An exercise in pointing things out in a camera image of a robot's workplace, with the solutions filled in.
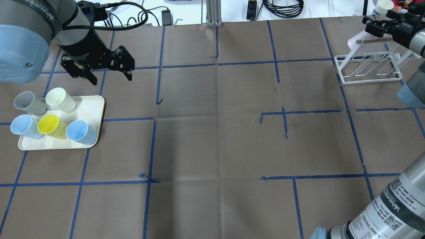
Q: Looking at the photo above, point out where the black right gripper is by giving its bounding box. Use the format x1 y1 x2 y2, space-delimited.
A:
362 3 425 52

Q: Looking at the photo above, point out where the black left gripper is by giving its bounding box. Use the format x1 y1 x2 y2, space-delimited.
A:
60 32 135 86

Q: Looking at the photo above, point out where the pink plastic cup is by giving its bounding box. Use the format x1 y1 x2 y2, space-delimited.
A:
347 31 381 55

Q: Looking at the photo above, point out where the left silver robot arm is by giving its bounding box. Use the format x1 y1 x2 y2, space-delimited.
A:
0 0 135 86

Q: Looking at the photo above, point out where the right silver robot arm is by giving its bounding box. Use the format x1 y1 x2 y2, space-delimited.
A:
216 17 424 239

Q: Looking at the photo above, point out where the paper cup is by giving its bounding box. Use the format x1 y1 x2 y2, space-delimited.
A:
372 0 394 15

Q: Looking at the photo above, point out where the cream white cup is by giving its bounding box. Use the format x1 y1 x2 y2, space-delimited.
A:
45 87 76 113

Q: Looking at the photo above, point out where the yellow plastic cup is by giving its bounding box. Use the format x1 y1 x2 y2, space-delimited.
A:
37 114 68 139

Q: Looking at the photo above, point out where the grey plastic cup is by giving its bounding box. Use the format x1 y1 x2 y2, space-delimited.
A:
13 91 47 116

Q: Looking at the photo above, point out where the light blue cup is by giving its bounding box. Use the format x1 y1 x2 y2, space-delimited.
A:
10 115 44 139

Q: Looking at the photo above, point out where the cream plastic tray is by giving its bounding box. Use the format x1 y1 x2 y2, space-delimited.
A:
18 95 106 151

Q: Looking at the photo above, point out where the black power adapter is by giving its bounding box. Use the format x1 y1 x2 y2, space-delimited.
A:
161 9 173 26

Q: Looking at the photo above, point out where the white wire cup rack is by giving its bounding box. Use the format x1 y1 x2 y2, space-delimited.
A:
334 36 421 84

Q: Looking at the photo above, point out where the coiled black cable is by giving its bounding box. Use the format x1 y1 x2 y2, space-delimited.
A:
262 0 304 19

